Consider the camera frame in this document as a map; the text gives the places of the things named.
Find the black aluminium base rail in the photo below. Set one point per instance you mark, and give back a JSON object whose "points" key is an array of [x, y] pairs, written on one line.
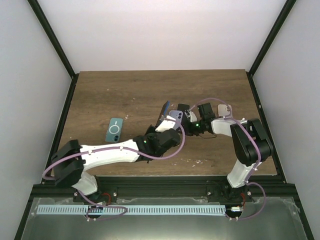
{"points": [[213, 188]]}

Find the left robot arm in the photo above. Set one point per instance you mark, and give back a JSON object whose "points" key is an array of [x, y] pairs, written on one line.
{"points": [[72, 161]]}

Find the beige phone case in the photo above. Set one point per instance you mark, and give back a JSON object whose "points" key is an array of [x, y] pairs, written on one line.
{"points": [[224, 111]]}

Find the green cased phone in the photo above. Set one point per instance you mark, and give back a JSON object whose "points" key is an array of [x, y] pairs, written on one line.
{"points": [[114, 130]]}

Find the right black frame post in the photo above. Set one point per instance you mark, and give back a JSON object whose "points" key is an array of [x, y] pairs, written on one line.
{"points": [[280, 20]]}

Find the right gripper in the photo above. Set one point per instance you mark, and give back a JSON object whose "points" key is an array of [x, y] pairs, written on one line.
{"points": [[187, 129]]}

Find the lilac cased phone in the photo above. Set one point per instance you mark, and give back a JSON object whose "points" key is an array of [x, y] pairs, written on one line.
{"points": [[178, 116]]}

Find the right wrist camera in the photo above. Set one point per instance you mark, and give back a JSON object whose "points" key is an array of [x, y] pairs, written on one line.
{"points": [[190, 115]]}

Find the light blue slotted strip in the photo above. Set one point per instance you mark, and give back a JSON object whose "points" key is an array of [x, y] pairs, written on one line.
{"points": [[202, 210]]}

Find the metal front plate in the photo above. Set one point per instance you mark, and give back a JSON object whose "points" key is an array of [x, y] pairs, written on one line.
{"points": [[272, 218]]}

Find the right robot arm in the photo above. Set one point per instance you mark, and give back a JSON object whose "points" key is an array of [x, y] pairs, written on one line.
{"points": [[251, 143]]}

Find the left black frame post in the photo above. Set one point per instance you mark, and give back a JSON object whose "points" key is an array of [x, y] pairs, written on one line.
{"points": [[45, 24]]}

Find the black screen phone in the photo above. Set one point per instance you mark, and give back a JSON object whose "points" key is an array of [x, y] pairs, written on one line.
{"points": [[183, 108]]}

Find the black frame post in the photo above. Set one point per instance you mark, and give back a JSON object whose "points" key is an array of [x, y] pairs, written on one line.
{"points": [[280, 20], [45, 24]]}

